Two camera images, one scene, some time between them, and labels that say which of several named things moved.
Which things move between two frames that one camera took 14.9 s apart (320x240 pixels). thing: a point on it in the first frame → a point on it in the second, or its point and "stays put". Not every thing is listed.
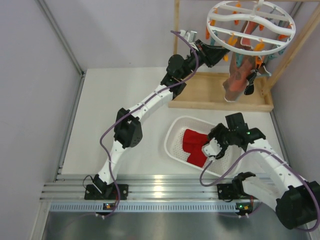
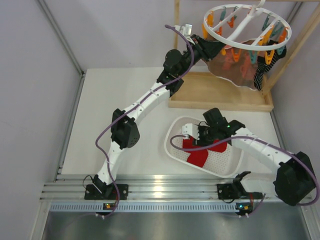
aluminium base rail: x=153 y=193 stays put
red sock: x=192 y=142 stays put
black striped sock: x=249 y=88 → x=261 y=67
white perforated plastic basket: x=227 y=165 stays put
